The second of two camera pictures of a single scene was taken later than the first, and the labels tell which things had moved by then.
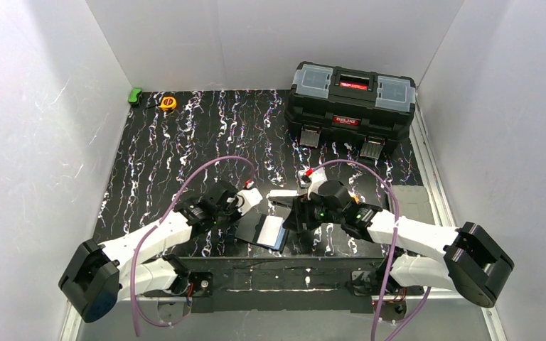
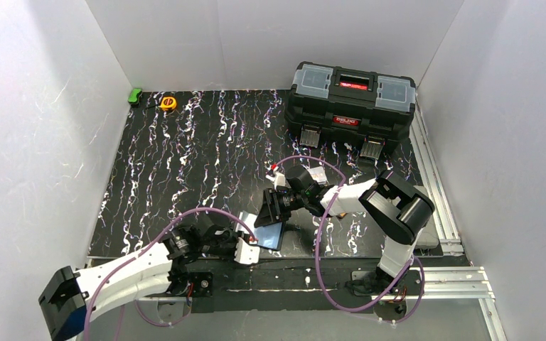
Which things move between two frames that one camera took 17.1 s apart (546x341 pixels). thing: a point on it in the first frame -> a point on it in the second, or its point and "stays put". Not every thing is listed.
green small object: [133, 98] stays put
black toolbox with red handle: [370, 109] stays put
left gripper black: [231, 207] -> [229, 240]
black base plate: [288, 284] stays put
